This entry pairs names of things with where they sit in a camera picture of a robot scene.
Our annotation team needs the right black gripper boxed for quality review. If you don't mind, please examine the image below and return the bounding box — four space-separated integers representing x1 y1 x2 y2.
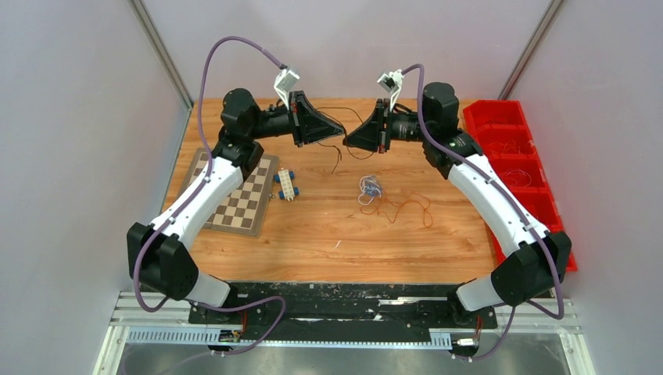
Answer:
343 98 434 154

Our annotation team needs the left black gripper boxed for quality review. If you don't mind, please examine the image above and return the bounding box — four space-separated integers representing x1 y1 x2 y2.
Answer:
246 90 342 147

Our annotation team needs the black wire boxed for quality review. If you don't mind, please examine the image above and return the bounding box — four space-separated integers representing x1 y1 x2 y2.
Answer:
316 105 377 175

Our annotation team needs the coloured wire bundle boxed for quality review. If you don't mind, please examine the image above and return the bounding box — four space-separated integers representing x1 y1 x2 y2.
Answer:
357 176 385 206

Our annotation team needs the orange wire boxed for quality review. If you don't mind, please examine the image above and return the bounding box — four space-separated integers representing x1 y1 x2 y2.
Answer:
372 191 434 229
489 138 535 156

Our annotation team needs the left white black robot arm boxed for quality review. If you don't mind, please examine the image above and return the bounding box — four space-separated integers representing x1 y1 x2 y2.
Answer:
127 88 345 323

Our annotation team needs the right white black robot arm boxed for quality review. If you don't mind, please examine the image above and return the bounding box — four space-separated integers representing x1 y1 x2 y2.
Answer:
344 82 572 327

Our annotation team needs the white blue toy car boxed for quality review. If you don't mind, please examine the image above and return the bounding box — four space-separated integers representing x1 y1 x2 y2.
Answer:
274 169 299 202

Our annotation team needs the folding wooden chessboard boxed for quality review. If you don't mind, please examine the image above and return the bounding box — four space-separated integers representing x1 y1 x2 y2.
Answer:
202 154 280 238

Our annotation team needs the red plastic bin row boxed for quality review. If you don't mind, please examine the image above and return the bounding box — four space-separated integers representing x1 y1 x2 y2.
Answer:
462 99 579 273

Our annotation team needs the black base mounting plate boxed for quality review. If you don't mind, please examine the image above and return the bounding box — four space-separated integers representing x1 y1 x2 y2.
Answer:
185 282 498 343

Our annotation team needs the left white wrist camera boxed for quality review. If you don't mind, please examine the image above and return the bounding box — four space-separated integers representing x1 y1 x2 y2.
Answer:
274 66 300 109

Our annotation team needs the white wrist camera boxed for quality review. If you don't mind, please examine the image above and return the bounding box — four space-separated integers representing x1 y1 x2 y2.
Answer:
377 69 403 110
274 66 300 109

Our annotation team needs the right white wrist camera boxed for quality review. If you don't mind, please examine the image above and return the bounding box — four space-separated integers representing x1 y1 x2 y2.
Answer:
377 69 403 110

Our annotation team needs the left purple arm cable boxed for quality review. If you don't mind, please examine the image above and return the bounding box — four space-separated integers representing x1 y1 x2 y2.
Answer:
132 36 287 358

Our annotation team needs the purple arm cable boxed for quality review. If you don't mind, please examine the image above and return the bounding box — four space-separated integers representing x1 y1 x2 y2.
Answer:
132 36 287 358
401 63 565 363

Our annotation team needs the orange wire in bin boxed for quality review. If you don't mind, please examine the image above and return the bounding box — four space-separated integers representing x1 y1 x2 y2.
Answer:
489 138 535 156

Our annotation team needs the pink white wire in bin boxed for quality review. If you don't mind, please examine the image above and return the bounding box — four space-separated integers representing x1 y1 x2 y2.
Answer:
500 170 535 188

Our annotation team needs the left corner aluminium post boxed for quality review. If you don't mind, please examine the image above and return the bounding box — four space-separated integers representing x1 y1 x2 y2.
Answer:
128 0 194 112

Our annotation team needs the corner aluminium post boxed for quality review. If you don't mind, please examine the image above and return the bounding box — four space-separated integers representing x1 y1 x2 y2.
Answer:
498 0 567 100
128 0 194 112

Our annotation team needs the right corner aluminium post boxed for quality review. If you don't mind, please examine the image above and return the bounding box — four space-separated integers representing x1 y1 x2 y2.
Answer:
498 0 567 100

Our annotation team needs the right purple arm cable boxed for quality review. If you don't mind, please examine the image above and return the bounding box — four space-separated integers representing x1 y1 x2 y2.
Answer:
401 63 565 363

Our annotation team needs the aluminium frame rail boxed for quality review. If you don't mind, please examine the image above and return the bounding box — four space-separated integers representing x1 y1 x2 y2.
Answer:
93 292 596 374

